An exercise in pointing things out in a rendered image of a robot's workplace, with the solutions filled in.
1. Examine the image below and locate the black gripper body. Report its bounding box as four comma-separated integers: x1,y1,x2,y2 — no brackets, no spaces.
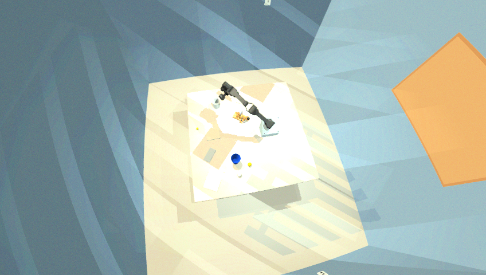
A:
219,91,229,101

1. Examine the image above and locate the blue cup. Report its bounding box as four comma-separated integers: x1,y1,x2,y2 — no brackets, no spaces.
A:
231,154,241,164

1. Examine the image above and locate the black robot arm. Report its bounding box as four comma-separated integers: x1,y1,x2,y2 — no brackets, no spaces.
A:
220,81,276,129

